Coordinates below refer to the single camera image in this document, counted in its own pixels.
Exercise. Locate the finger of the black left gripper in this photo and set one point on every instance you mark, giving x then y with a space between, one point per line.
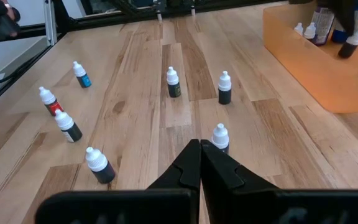
351 15

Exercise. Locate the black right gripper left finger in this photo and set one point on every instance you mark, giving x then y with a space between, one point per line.
185 174

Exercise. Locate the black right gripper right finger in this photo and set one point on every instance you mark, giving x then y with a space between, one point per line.
219 177

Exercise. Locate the large bottle purple tip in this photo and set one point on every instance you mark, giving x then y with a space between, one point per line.
322 23

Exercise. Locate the small dropper bottle purple label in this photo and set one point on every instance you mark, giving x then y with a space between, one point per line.
350 46

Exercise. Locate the small dropper bottle dark liquid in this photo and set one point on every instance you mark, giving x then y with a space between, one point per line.
102 171
220 138

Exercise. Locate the small dropper bottle orange label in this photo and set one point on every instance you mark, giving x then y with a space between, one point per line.
310 31

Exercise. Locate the small dropper bottle dark label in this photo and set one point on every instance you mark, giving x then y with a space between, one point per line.
298 28

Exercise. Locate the small dropper bottle black label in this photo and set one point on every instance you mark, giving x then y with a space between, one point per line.
224 95

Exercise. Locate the small dropper bottle olive label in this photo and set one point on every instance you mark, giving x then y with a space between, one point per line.
173 88

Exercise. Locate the yellow-label dropper bottle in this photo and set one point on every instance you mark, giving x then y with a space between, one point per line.
70 130

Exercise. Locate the small dropper bottle blue label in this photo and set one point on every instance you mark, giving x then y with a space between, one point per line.
84 81

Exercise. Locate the small dropper bottle red label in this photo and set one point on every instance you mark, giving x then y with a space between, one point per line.
52 105

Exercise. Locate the translucent orange plastic bin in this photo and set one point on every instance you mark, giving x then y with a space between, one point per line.
315 77

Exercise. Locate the person's hand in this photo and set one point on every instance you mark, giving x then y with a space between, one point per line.
9 12

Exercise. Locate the silver metal bracket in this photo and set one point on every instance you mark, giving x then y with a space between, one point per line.
50 23

